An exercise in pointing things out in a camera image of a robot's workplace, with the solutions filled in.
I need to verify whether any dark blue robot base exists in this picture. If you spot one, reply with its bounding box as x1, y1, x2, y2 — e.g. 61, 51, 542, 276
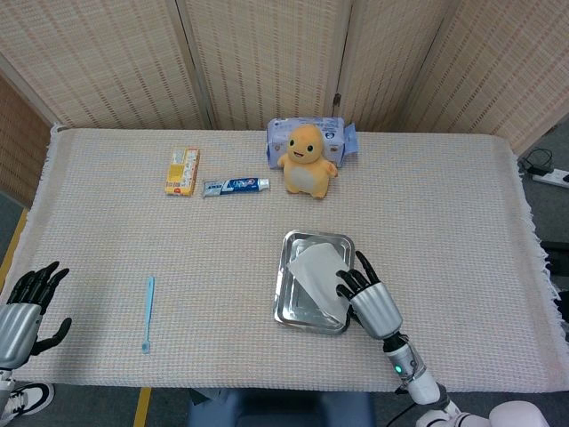
186, 388, 377, 427

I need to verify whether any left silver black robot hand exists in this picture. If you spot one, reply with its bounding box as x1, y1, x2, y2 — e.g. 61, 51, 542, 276
0, 261, 73, 372

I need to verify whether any white wipe sheet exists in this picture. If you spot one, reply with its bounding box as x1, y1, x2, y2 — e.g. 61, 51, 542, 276
286, 242, 353, 324

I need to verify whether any orange plush dinosaur toy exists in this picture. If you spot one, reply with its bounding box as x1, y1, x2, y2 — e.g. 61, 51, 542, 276
276, 124, 340, 199

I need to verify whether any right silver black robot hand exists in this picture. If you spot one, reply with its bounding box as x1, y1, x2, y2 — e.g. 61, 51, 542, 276
335, 250, 405, 342

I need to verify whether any black cable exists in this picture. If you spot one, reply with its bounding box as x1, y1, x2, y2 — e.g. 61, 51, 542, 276
518, 147, 555, 177

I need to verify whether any black floor object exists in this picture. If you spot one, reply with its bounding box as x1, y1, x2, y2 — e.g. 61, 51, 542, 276
539, 240, 569, 273

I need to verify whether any white power strip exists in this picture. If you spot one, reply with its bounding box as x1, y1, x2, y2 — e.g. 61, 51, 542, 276
531, 167, 569, 189

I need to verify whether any lavender wet wipes pack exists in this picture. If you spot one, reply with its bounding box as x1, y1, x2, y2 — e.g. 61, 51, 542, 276
266, 117, 359, 171

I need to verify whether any white black sneaker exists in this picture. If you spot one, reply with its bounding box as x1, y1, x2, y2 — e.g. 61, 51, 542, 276
4, 383, 56, 420

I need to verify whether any stainless steel tray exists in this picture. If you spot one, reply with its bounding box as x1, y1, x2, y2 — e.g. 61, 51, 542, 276
272, 230, 356, 336

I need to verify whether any beige woven folding screen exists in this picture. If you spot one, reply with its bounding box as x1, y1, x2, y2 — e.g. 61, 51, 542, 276
0, 0, 569, 209

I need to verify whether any beige woven tablecloth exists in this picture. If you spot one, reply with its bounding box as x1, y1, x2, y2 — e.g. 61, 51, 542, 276
0, 124, 569, 395

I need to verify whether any light blue toothbrush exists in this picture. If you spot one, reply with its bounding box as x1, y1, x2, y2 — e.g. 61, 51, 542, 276
140, 275, 156, 355

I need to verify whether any yellow cardboard box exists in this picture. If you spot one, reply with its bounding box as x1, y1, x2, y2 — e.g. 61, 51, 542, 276
164, 148, 201, 197

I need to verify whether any blue white toothpaste tube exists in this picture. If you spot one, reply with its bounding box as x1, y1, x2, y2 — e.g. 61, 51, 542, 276
202, 177, 271, 199

